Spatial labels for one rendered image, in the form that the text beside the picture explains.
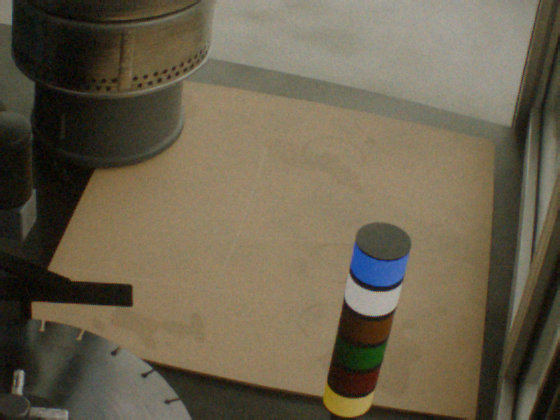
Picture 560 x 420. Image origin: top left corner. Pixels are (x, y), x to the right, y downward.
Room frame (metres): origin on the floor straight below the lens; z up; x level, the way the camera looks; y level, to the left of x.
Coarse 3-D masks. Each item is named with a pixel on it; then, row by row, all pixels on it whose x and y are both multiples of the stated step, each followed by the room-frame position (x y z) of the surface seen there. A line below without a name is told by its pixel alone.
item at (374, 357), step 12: (336, 336) 0.74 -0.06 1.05; (336, 348) 0.73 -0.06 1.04; (348, 348) 0.72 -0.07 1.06; (360, 348) 0.72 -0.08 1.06; (372, 348) 0.72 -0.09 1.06; (384, 348) 0.73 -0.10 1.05; (336, 360) 0.72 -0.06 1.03; (348, 360) 0.72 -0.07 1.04; (360, 360) 0.72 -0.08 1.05; (372, 360) 0.72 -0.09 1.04
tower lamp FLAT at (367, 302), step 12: (348, 276) 0.74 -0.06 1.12; (348, 288) 0.73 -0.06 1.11; (360, 288) 0.72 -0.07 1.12; (372, 288) 0.72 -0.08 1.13; (396, 288) 0.72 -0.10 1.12; (348, 300) 0.73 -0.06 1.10; (360, 300) 0.72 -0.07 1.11; (372, 300) 0.72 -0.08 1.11; (384, 300) 0.72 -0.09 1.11; (396, 300) 0.73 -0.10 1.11; (360, 312) 0.72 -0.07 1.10; (372, 312) 0.72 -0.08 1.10; (384, 312) 0.72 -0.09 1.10
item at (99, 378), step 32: (0, 320) 0.79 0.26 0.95; (32, 320) 0.80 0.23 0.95; (0, 352) 0.75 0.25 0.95; (32, 352) 0.75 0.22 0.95; (64, 352) 0.76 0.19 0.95; (96, 352) 0.77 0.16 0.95; (128, 352) 0.78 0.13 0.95; (0, 384) 0.71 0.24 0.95; (32, 384) 0.71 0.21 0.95; (64, 384) 0.72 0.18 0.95; (96, 384) 0.73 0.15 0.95; (128, 384) 0.74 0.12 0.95; (160, 384) 0.74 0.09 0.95; (96, 416) 0.69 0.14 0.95; (128, 416) 0.69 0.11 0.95; (160, 416) 0.70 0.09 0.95
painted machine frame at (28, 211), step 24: (0, 120) 0.88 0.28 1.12; (24, 120) 0.89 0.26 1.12; (0, 144) 0.85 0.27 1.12; (24, 144) 0.86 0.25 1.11; (0, 168) 0.85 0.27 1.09; (24, 168) 0.86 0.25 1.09; (0, 192) 0.85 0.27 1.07; (24, 192) 0.86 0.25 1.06; (0, 216) 0.85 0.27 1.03; (24, 216) 0.85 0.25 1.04
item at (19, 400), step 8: (16, 376) 0.67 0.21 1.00; (16, 384) 0.66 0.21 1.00; (16, 392) 0.66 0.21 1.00; (0, 400) 0.64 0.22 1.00; (8, 400) 0.64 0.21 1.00; (16, 400) 0.64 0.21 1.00; (24, 400) 0.64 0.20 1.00; (0, 408) 0.63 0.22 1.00; (8, 408) 0.63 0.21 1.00; (16, 408) 0.63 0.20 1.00; (24, 408) 0.63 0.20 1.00; (32, 408) 0.64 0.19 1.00; (40, 408) 0.64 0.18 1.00; (0, 416) 0.63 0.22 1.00; (8, 416) 0.62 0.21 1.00; (16, 416) 0.62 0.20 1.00; (24, 416) 0.63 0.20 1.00; (32, 416) 0.63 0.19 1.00; (40, 416) 0.64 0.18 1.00; (48, 416) 0.64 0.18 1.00; (56, 416) 0.64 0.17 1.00; (64, 416) 0.64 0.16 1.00
